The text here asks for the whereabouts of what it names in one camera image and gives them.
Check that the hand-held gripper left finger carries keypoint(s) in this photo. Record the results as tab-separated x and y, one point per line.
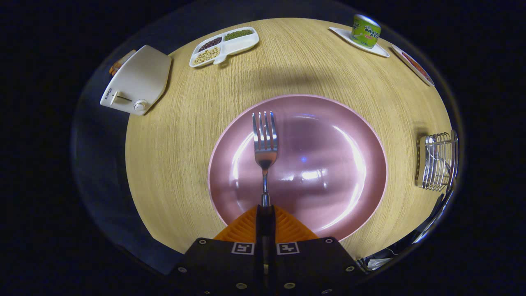
259	222

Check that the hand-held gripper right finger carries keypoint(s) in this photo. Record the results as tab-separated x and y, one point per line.
272	222

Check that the pink round plate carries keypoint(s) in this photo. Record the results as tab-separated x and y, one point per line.
320	144

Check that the white divided snack dish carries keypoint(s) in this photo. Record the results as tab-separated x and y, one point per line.
242	43

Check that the white toaster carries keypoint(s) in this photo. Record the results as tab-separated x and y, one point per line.
139	78

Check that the white square coaster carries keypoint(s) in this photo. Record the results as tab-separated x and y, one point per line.
376	51

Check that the green soda bottle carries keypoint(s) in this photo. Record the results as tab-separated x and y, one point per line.
365	35

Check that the white oval plate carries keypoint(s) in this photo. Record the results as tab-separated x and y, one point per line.
400	55

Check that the toasted bread slice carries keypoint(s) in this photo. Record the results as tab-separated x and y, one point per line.
119	65

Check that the red meat patty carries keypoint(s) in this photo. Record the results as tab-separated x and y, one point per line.
416	66

